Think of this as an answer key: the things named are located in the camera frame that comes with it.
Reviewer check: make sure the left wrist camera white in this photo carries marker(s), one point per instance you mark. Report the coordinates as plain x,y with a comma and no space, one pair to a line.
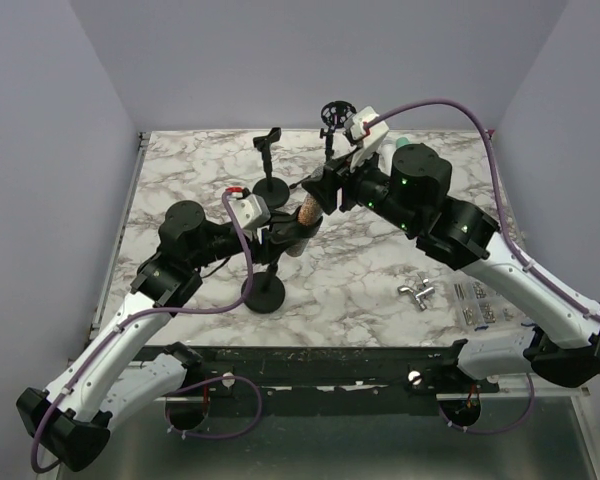
249,210

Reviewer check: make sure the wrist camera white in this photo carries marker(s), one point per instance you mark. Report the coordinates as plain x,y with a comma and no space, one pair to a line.
249,210
365,134

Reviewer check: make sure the white microphone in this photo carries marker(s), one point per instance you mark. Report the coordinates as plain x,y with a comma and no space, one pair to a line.
388,149

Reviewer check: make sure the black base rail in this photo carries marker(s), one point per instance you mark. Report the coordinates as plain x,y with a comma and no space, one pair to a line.
320,381

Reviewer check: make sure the black round base clip stand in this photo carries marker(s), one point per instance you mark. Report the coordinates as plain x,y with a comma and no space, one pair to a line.
268,291

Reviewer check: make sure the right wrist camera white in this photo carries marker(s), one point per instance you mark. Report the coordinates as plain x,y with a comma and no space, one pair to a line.
365,134

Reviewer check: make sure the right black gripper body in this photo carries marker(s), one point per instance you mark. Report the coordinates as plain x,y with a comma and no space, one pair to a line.
367,186

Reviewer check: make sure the glitter silver mesh microphone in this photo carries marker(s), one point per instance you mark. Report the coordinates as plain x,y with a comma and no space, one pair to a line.
309,215

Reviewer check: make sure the clear screw organizer box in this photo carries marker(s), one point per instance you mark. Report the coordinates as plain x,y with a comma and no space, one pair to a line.
479,308

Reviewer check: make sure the black tripod shock mount stand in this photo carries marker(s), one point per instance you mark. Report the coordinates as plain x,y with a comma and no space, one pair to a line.
334,116

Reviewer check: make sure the mint green microphone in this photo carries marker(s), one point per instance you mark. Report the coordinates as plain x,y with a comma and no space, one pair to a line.
402,142

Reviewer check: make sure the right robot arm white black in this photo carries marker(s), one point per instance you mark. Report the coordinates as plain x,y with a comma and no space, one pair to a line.
563,344

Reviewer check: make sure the chrome faucet fitting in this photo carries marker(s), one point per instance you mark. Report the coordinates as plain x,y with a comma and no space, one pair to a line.
419,292

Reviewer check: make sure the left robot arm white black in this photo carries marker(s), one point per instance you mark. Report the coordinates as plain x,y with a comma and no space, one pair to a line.
71,420

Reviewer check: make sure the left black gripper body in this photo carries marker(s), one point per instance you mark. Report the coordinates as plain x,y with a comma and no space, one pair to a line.
260,252

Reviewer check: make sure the aluminium extrusion frame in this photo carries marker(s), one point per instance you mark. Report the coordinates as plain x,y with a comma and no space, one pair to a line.
94,327

